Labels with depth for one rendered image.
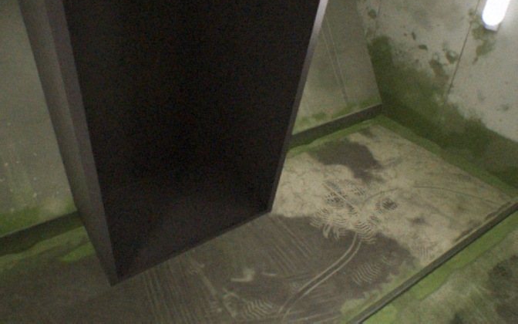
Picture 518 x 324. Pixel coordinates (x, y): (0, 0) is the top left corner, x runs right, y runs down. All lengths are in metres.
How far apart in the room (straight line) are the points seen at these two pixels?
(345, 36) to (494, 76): 0.99
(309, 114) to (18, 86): 1.63
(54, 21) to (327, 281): 1.50
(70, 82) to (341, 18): 2.42
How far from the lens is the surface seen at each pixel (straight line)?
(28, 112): 2.10
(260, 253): 1.93
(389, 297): 1.89
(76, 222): 2.13
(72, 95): 0.80
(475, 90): 2.69
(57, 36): 0.74
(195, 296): 1.79
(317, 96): 2.70
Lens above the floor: 1.48
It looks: 34 degrees down
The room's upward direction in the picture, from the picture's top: 2 degrees clockwise
